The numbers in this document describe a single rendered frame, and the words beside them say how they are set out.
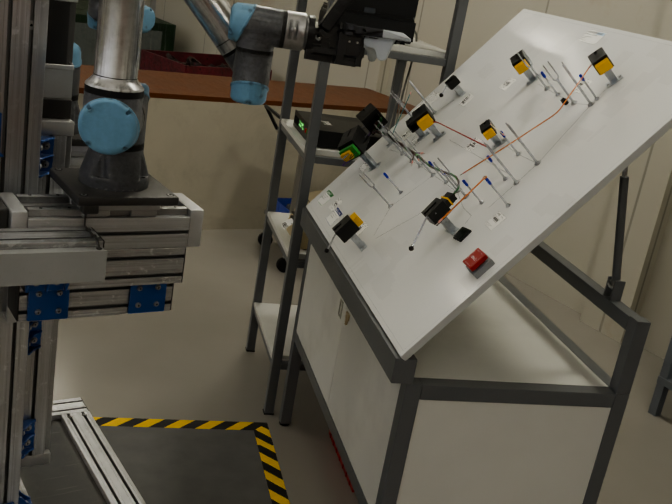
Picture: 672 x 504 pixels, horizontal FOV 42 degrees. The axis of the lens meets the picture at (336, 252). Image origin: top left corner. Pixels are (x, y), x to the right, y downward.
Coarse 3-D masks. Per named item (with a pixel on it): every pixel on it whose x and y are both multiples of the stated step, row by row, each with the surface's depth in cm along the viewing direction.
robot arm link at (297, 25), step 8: (288, 16) 172; (296, 16) 172; (304, 16) 173; (288, 24) 171; (296, 24) 172; (304, 24) 172; (288, 32) 172; (296, 32) 172; (304, 32) 172; (288, 40) 173; (296, 40) 173; (304, 40) 173; (288, 48) 175; (296, 48) 175; (304, 48) 176
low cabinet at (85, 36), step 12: (84, 0) 1023; (84, 12) 899; (84, 24) 882; (156, 24) 921; (168, 24) 928; (84, 36) 886; (144, 36) 918; (156, 36) 925; (168, 36) 932; (84, 48) 890; (144, 48) 923; (156, 48) 929; (168, 48) 937; (84, 60) 894
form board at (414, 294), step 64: (576, 64) 247; (640, 64) 223; (448, 128) 275; (512, 128) 246; (576, 128) 222; (640, 128) 203; (384, 192) 274; (512, 192) 222; (576, 192) 202; (384, 256) 244; (448, 256) 221; (512, 256) 201; (384, 320) 220; (448, 320) 203
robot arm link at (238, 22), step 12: (240, 12) 170; (252, 12) 170; (264, 12) 171; (276, 12) 172; (240, 24) 170; (252, 24) 170; (264, 24) 171; (276, 24) 171; (228, 36) 173; (240, 36) 172; (252, 36) 171; (264, 36) 172; (276, 36) 172; (252, 48) 172; (264, 48) 173
